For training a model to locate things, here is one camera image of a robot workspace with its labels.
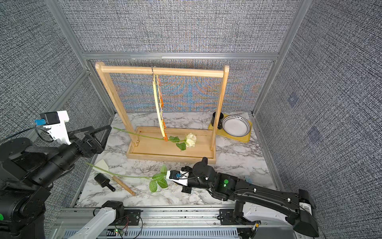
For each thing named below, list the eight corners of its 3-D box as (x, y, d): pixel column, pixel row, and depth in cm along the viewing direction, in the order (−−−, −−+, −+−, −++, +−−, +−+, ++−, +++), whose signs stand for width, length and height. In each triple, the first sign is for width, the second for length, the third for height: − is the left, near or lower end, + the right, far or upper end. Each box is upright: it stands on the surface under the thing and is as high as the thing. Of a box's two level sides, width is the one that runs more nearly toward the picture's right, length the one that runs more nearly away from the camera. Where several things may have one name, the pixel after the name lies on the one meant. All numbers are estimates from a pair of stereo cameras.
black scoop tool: (95, 178, 88) (92, 177, 86) (102, 172, 91) (100, 170, 89) (110, 195, 82) (108, 194, 80) (117, 187, 85) (116, 186, 83)
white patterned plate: (224, 136, 106) (225, 134, 104) (220, 117, 118) (221, 115, 116) (251, 136, 106) (253, 134, 104) (245, 117, 118) (246, 115, 116)
